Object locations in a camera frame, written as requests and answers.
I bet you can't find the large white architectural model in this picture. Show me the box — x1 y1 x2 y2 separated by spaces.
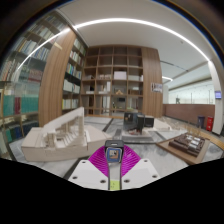
20 106 113 163

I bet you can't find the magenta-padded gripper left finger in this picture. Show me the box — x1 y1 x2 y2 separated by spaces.
67 145 111 191

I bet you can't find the tall bookshelf with books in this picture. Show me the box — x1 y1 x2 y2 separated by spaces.
0 9 88 158

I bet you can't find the red bin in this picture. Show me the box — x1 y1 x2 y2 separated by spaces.
205 115 215 132

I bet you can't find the wooden cubby shelf unit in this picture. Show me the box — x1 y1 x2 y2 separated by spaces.
81 44 145 118

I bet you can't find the blue bin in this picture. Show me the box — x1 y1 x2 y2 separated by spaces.
197 115 206 130

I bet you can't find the small dark charger block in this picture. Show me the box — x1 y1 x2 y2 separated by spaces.
104 139 125 192

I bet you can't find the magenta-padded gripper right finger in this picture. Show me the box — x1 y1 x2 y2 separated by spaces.
119 145 161 191

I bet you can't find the small white architectural model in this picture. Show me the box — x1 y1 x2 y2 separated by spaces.
153 117 172 132

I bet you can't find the wall poster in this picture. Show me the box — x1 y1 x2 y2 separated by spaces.
150 82 164 94

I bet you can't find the curved ceiling light strip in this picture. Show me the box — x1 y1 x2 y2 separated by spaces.
15 17 212 72

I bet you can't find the dark brown model on wooden board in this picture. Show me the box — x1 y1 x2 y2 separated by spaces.
156 131 212 166

